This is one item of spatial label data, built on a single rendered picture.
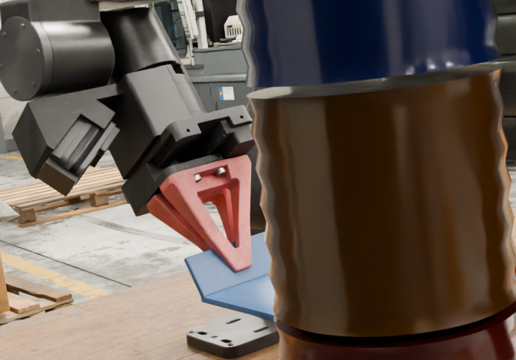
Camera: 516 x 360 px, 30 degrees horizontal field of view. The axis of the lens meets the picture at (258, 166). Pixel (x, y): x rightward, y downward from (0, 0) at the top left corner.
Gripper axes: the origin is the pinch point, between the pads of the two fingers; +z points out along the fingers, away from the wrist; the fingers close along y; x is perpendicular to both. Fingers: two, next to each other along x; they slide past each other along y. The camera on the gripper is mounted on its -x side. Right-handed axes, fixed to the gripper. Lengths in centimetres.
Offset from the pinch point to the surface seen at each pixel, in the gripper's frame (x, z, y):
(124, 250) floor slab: 209, -120, -412
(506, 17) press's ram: -6.3, 2.2, 33.6
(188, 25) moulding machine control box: 477, -369, -615
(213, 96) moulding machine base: 486, -305, -644
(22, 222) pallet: 209, -192, -526
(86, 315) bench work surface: 2.6, -7.1, -32.3
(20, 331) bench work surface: -3.7, -8.2, -33.6
